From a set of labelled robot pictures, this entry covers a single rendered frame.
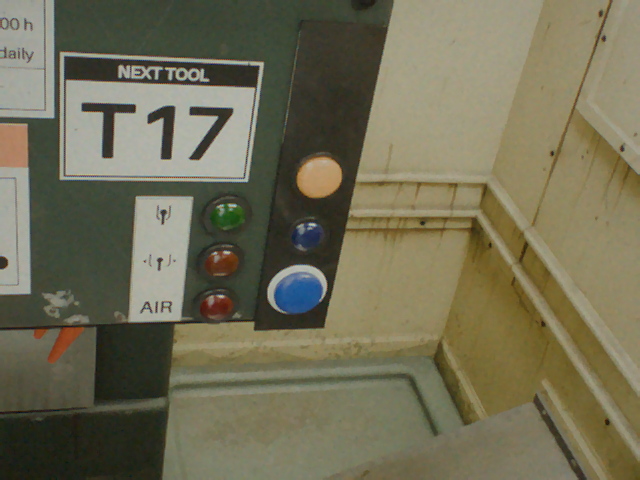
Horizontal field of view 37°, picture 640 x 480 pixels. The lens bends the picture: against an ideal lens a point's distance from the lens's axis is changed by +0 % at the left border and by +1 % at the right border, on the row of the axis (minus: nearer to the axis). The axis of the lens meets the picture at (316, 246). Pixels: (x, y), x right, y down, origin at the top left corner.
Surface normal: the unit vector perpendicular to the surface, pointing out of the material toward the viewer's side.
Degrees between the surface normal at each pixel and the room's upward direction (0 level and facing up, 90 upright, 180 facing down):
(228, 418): 0
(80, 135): 90
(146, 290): 90
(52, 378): 90
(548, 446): 25
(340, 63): 90
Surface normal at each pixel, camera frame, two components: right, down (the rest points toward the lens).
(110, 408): 0.28, -0.16
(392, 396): 0.15, -0.81
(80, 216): 0.23, 0.58
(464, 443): -0.25, -0.73
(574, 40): -0.96, 0.01
